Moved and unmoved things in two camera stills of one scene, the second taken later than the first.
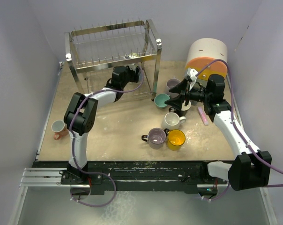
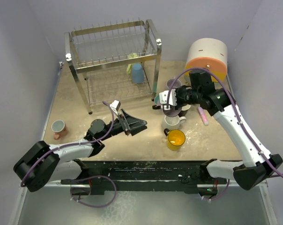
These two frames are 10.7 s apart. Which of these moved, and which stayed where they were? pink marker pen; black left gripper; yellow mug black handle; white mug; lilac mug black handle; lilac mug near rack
Moved: black left gripper; lilac mug black handle
Stayed: lilac mug near rack; pink marker pen; white mug; yellow mug black handle
